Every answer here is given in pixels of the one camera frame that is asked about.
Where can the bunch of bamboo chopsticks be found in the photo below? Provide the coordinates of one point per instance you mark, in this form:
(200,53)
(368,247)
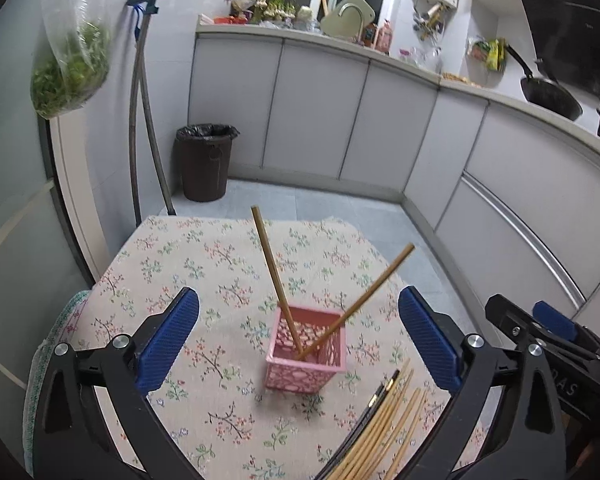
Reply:
(380,435)

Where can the grey mop pole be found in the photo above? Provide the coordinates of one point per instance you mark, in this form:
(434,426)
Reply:
(155,140)
(132,110)

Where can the red tray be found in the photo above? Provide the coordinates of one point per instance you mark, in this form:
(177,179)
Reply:
(230,20)

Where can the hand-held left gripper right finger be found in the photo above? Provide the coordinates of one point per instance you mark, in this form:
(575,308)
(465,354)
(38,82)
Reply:
(425,335)

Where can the pink bottle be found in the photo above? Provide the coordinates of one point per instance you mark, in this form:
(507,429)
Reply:
(384,37)

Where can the yellow green packet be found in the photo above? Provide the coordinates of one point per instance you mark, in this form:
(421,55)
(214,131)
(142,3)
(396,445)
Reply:
(495,55)

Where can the long bamboo chopstick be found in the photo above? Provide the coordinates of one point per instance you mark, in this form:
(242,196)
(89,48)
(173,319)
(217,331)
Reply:
(272,265)
(375,290)

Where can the black frying pan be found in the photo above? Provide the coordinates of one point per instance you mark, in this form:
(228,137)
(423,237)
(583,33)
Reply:
(550,95)

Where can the plastic bag of greens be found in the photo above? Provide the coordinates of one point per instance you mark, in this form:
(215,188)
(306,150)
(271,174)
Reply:
(70,75)

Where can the floral tablecloth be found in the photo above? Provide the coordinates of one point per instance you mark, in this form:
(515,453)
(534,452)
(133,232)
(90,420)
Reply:
(205,260)

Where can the pale green cutting board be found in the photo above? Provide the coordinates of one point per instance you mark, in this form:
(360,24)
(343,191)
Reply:
(347,20)

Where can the black trash bag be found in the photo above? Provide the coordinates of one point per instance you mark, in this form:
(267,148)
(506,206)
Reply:
(205,132)

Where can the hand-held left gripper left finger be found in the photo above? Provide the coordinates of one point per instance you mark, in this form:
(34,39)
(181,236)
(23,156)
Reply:
(170,340)

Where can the metal faucet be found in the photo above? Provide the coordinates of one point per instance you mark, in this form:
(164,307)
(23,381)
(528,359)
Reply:
(352,7)

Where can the brown trash bin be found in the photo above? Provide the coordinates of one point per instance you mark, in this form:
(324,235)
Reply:
(202,170)

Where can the pink perforated chopstick holder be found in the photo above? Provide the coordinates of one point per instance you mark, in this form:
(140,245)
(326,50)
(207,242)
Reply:
(300,380)

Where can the glass jars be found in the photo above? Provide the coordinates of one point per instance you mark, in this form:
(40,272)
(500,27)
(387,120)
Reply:
(422,57)

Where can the bunch of garlic and vegetables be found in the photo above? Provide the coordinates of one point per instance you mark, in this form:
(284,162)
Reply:
(275,10)

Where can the black chopstick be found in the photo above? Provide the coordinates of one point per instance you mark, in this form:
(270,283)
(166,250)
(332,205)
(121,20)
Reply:
(377,394)
(387,385)

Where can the brown bottle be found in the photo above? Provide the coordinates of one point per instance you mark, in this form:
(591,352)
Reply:
(370,35)

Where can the black wall hook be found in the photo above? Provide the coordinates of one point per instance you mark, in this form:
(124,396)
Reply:
(147,2)

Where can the white kitchen counter cabinets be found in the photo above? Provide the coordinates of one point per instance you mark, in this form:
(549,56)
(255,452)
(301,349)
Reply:
(330,110)

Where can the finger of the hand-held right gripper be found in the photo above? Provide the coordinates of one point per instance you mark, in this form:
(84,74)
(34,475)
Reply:
(505,312)
(555,317)

